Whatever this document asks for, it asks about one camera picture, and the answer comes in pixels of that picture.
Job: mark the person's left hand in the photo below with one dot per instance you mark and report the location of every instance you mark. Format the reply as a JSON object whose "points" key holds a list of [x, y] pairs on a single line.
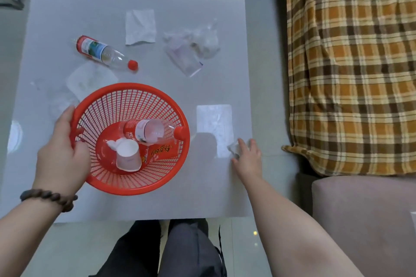
{"points": [[57, 160]]}

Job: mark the person's right hand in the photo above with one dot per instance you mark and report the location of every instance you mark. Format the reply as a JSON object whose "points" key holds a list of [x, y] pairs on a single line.
{"points": [[248, 164]]}

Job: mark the person's right thumb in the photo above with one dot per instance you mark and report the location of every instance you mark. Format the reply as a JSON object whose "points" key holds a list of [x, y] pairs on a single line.
{"points": [[236, 163]]}

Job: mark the person's right middle finger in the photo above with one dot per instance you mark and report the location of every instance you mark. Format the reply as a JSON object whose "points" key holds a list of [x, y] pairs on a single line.
{"points": [[254, 147]]}

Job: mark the person's left thumb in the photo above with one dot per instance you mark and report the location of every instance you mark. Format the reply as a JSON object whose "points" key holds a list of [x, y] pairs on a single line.
{"points": [[83, 156]]}

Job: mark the small clear plastic wrapper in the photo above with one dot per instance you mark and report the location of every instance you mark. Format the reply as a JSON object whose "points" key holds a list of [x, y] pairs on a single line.
{"points": [[234, 148]]}

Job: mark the red plastic mesh basket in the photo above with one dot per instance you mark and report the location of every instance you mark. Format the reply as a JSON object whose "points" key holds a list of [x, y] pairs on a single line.
{"points": [[133, 104]]}

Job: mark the person's left forearm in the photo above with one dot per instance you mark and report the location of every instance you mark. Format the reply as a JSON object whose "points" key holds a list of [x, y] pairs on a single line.
{"points": [[24, 237]]}

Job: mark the person's right forearm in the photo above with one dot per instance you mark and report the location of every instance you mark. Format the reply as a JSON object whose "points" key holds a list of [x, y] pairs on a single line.
{"points": [[286, 231]]}

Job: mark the crumpled white tissue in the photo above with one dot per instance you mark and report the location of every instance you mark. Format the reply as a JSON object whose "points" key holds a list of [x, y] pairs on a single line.
{"points": [[113, 143]]}

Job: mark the white paper cup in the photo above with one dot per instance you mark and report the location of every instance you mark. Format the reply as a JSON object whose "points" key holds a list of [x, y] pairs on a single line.
{"points": [[128, 156]]}

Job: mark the clear plastic film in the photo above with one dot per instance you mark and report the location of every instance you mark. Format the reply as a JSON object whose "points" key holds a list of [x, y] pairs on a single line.
{"points": [[60, 102]]}

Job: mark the crushed red-capped plastic bottle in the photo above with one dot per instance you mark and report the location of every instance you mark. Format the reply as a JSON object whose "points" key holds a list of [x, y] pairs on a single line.
{"points": [[149, 130]]}

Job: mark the red snack packet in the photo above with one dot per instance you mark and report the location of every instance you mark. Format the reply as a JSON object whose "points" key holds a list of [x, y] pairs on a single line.
{"points": [[162, 151]]}

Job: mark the white flat paper wrapper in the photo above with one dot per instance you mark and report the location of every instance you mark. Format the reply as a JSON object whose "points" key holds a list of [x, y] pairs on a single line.
{"points": [[89, 79]]}

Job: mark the person's right leg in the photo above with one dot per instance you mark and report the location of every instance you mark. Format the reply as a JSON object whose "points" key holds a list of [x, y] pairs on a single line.
{"points": [[190, 247]]}

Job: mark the person's leg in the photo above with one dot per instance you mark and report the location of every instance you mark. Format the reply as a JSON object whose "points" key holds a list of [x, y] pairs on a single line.
{"points": [[130, 250], [190, 247]]}

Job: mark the person's left leg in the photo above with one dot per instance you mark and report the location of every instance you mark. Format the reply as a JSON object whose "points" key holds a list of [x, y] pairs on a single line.
{"points": [[130, 250]]}

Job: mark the red-labelled clear plastic bottle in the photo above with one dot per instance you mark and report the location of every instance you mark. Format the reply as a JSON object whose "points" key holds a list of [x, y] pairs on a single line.
{"points": [[102, 52]]}

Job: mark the crumpled clear plastic bag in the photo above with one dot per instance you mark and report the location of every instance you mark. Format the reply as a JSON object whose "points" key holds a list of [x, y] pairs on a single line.
{"points": [[191, 48]]}

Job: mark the wide plaid sofa cover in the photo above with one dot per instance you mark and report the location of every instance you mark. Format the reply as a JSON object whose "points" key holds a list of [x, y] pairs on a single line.
{"points": [[354, 65]]}

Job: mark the pink cushioned stool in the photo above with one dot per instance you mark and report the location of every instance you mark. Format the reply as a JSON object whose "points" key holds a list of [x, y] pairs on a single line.
{"points": [[367, 224]]}

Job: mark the white paper napkin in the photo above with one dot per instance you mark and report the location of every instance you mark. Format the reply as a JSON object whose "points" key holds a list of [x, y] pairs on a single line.
{"points": [[140, 26]]}

